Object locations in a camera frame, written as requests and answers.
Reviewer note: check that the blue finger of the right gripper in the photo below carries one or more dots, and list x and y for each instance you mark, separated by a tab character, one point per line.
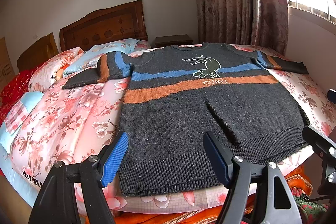
324	147

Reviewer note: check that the red blanket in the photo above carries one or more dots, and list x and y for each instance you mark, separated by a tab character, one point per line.
13	91

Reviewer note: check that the large wooden headboard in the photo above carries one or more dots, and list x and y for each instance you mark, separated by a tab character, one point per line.
105	25

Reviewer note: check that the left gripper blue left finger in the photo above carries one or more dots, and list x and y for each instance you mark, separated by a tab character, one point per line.
56	201

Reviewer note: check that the dark wooden nightstand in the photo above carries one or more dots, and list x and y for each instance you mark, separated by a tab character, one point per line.
179	40

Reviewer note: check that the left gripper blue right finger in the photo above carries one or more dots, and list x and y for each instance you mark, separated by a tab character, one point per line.
274	202

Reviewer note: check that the light blue floral pillow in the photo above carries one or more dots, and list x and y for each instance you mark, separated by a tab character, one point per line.
91	57

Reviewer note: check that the pink floral pillow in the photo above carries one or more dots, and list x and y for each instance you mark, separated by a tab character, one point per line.
52	70

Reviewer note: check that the dark striped knit sweater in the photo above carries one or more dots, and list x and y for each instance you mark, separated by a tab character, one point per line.
176	94

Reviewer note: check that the cardboard box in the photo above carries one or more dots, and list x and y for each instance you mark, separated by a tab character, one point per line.
6	69

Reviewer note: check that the pink floral quilt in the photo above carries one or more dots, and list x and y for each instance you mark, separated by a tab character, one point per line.
70	125

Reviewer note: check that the small wooden headboard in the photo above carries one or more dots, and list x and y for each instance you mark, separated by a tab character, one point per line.
38	53

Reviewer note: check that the light blue checked cloth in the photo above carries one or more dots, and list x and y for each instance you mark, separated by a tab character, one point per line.
16	116

